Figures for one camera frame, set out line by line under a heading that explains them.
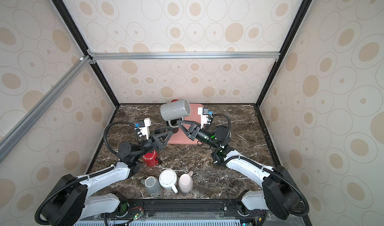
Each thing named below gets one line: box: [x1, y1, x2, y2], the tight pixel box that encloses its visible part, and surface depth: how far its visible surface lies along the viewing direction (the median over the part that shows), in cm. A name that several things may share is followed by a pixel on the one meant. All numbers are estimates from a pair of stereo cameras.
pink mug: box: [178, 170, 194, 193], surface depth 76 cm
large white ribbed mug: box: [158, 169, 179, 194], surface depth 77 cm
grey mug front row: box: [140, 176, 162, 196], surface depth 76 cm
